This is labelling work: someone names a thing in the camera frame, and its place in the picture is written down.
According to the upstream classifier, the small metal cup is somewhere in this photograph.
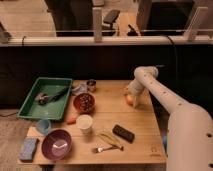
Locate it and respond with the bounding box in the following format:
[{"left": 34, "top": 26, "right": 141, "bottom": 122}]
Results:
[{"left": 86, "top": 79, "right": 96, "bottom": 92}]

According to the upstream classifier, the crumpled grey cloth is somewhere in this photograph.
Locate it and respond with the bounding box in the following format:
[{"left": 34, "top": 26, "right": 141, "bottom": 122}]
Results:
[{"left": 72, "top": 84, "right": 88, "bottom": 96}]

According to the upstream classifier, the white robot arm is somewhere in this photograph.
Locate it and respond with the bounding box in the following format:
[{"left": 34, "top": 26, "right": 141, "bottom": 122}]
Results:
[{"left": 126, "top": 66, "right": 213, "bottom": 171}]

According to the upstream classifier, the black office chair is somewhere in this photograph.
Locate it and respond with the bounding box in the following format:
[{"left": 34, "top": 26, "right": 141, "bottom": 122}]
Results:
[{"left": 102, "top": 10, "right": 120, "bottom": 36}]

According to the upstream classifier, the white paper cup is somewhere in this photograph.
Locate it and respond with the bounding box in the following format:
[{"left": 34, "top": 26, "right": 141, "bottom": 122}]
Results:
[{"left": 76, "top": 115, "right": 93, "bottom": 134}]

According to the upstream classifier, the orange carrot piece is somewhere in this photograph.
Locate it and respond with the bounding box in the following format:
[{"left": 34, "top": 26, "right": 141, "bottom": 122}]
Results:
[{"left": 66, "top": 117, "right": 77, "bottom": 125}]

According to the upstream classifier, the small blue cup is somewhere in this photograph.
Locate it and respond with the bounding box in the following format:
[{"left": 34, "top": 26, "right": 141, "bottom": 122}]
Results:
[{"left": 36, "top": 119, "right": 51, "bottom": 135}]

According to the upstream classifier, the green plastic tray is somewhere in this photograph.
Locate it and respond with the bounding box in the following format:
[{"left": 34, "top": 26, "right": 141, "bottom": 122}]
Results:
[{"left": 17, "top": 77, "right": 73, "bottom": 121}]

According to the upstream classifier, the purple bowl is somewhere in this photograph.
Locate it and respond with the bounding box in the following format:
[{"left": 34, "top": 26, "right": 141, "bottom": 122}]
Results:
[{"left": 41, "top": 129, "right": 72, "bottom": 161}]

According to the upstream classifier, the dark brush in tray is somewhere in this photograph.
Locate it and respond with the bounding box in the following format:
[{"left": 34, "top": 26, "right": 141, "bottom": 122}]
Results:
[{"left": 35, "top": 87, "right": 69, "bottom": 106}]

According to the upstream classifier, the blue sponge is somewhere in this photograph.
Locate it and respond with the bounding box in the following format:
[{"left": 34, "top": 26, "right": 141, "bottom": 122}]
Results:
[{"left": 19, "top": 138, "right": 39, "bottom": 161}]

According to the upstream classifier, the red bowl with nuts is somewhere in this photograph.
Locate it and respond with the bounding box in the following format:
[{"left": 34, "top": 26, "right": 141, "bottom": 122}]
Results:
[{"left": 73, "top": 93, "right": 95, "bottom": 113}]

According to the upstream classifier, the black rectangular block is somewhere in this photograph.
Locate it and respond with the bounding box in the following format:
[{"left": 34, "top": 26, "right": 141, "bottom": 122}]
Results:
[{"left": 112, "top": 125, "right": 135, "bottom": 143}]

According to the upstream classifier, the white horizontal rail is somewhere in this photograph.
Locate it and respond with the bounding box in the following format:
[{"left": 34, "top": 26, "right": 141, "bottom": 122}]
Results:
[{"left": 0, "top": 36, "right": 213, "bottom": 47}]

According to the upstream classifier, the yellow orange apple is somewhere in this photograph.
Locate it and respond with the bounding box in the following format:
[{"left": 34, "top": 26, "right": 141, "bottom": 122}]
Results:
[{"left": 125, "top": 94, "right": 133, "bottom": 106}]

